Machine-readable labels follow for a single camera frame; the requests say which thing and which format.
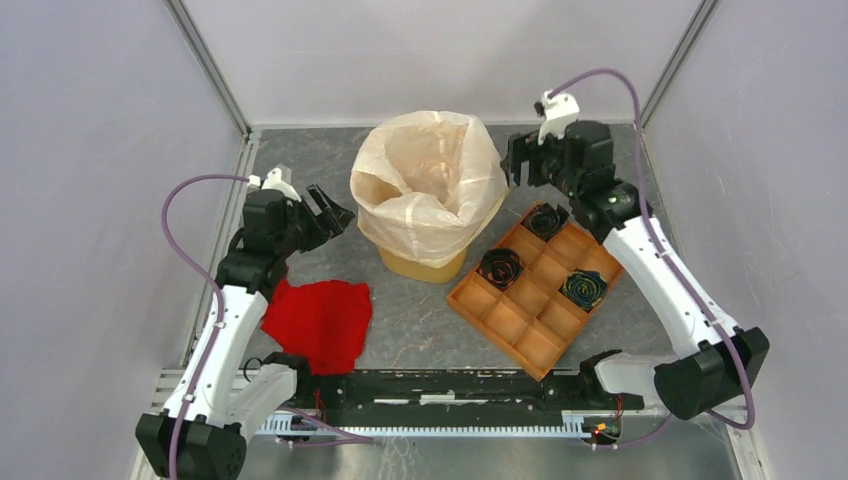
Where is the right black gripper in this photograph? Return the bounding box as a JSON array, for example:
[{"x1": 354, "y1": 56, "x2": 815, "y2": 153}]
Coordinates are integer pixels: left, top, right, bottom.
[{"x1": 500, "y1": 129, "x2": 581, "y2": 198}]

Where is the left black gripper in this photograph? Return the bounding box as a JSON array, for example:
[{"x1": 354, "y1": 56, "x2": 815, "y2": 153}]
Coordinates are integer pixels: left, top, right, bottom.
[{"x1": 275, "y1": 183, "x2": 355, "y2": 257}]

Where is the cream plastic trash bag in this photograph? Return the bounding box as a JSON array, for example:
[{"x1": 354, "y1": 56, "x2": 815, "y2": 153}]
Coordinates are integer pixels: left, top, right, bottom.
[{"x1": 349, "y1": 111, "x2": 509, "y2": 268}]

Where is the wooden compartment tray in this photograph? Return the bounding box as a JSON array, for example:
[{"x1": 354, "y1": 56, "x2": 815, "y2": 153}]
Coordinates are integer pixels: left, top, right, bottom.
[{"x1": 447, "y1": 203, "x2": 624, "y2": 380}]

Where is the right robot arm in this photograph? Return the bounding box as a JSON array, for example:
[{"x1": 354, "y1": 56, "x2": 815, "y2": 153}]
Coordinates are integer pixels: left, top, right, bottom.
[{"x1": 501, "y1": 121, "x2": 770, "y2": 429}]

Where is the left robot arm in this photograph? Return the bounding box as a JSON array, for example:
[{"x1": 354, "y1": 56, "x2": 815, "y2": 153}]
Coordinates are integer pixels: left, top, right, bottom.
[{"x1": 135, "y1": 184, "x2": 355, "y2": 479}]

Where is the yellow plastic trash bin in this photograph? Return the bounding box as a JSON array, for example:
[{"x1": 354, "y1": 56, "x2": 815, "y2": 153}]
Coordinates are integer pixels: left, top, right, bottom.
[{"x1": 377, "y1": 247, "x2": 467, "y2": 284}]

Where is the black rolled bag top-left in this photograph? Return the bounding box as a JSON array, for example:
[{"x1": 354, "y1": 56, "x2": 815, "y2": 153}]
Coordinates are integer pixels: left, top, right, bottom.
[{"x1": 521, "y1": 203, "x2": 569, "y2": 242}]

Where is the black rolled bag middle-left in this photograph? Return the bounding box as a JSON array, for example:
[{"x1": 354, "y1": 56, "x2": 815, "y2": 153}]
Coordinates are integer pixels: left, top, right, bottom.
[{"x1": 477, "y1": 247, "x2": 524, "y2": 291}]

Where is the red cloth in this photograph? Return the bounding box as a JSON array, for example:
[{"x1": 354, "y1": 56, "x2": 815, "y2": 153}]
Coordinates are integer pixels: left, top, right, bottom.
[{"x1": 260, "y1": 280, "x2": 373, "y2": 375}]

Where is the black green rolled bag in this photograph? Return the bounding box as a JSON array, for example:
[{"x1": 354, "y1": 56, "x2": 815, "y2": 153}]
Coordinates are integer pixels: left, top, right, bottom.
[{"x1": 560, "y1": 269, "x2": 609, "y2": 312}]

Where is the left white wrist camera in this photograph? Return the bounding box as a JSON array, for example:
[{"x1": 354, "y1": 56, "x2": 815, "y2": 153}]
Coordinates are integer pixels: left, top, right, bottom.
[{"x1": 247, "y1": 165, "x2": 302, "y2": 202}]

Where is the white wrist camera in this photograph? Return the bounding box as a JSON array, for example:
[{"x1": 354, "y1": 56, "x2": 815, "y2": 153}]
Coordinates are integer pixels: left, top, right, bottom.
[
  {"x1": 247, "y1": 165, "x2": 302, "y2": 202},
  {"x1": 534, "y1": 90, "x2": 580, "y2": 145}
]

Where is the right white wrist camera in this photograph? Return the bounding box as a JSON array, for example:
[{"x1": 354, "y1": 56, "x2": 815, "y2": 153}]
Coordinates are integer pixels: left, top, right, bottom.
[{"x1": 534, "y1": 90, "x2": 580, "y2": 145}]

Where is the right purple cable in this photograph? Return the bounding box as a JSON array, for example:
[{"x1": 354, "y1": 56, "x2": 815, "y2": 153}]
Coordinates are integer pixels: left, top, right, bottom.
[{"x1": 549, "y1": 68, "x2": 757, "y2": 431}]

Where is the purple cable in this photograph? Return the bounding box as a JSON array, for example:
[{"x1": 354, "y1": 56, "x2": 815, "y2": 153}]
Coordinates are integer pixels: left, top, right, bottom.
[
  {"x1": 160, "y1": 173, "x2": 256, "y2": 480},
  {"x1": 549, "y1": 68, "x2": 757, "y2": 431}
]

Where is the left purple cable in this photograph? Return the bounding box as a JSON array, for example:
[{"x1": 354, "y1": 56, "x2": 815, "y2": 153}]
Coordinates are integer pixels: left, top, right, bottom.
[{"x1": 160, "y1": 173, "x2": 256, "y2": 480}]

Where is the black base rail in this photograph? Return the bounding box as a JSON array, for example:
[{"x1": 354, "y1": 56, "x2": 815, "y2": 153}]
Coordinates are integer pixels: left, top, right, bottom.
[{"x1": 289, "y1": 369, "x2": 642, "y2": 428}]

